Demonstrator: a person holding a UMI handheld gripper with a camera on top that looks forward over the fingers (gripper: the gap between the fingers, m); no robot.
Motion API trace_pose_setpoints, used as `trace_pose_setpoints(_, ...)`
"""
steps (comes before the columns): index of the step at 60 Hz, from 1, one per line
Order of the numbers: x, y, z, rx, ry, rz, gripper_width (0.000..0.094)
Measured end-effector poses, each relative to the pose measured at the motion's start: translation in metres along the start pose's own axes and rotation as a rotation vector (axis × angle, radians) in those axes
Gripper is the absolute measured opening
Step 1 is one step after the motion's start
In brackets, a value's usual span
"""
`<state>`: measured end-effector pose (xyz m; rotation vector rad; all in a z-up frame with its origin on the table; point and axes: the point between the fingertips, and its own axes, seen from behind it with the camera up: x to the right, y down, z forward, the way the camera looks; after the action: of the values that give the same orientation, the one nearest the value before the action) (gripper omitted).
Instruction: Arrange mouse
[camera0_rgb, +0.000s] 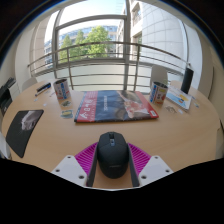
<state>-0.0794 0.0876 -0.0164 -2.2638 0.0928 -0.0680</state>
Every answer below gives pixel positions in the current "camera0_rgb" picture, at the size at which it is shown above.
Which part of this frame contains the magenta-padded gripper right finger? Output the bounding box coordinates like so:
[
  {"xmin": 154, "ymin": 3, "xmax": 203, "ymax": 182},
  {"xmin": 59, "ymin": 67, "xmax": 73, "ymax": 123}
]
[{"xmin": 127, "ymin": 142, "xmax": 175, "ymax": 188}]

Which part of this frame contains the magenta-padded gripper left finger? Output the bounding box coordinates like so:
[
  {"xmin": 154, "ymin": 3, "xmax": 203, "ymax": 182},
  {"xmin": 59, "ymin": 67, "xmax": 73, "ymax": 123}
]
[{"xmin": 50, "ymin": 142, "xmax": 100, "ymax": 189}]

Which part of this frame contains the black computer mouse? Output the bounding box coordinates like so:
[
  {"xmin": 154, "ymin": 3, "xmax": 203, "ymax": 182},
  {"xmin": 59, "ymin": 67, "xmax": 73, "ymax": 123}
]
[{"xmin": 96, "ymin": 131, "xmax": 130, "ymax": 180}]

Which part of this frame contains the black mouse pad, grey print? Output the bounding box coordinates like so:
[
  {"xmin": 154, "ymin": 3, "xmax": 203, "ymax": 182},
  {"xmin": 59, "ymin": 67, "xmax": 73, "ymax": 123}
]
[{"xmin": 5, "ymin": 109, "xmax": 45, "ymax": 159}]

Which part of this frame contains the small round green sticker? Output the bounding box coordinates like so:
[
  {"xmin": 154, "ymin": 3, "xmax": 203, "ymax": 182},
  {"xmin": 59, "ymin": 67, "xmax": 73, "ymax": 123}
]
[{"xmin": 60, "ymin": 99, "xmax": 73, "ymax": 108}]

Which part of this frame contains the red and blue magazine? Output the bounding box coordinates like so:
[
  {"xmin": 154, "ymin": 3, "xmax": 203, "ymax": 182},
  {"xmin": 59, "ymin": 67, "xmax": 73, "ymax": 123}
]
[{"xmin": 73, "ymin": 89, "xmax": 160, "ymax": 124}]

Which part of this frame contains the white mug, blue print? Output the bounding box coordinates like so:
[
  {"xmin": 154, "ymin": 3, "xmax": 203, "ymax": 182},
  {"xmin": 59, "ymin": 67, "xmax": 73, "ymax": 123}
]
[{"xmin": 148, "ymin": 81, "xmax": 169, "ymax": 106}]

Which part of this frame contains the white mug, strawberry print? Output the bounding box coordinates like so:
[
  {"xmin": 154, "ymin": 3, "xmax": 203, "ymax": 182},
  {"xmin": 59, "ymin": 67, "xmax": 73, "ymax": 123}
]
[{"xmin": 53, "ymin": 78, "xmax": 72, "ymax": 101}]

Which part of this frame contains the blue pen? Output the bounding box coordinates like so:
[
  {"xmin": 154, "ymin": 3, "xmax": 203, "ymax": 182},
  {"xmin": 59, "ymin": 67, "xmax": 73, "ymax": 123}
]
[{"xmin": 34, "ymin": 87, "xmax": 53, "ymax": 98}]

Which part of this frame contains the black flat case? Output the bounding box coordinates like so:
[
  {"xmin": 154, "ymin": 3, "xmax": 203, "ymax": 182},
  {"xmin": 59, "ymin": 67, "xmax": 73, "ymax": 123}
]
[{"xmin": 35, "ymin": 82, "xmax": 53, "ymax": 93}]

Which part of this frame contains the black cylinder speaker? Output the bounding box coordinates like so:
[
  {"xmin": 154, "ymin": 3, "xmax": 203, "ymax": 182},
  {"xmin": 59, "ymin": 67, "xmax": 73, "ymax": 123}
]
[{"xmin": 180, "ymin": 66, "xmax": 195, "ymax": 95}]

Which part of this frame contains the black and white printer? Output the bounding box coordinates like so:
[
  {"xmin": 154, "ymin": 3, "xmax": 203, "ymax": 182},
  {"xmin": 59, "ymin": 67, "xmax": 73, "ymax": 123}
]
[{"xmin": 0, "ymin": 77, "xmax": 17, "ymax": 116}]

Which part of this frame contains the metal balcony railing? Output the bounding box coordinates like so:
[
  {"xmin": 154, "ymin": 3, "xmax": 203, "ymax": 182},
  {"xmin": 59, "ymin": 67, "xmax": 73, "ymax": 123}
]
[{"xmin": 27, "ymin": 41, "xmax": 193, "ymax": 92}]

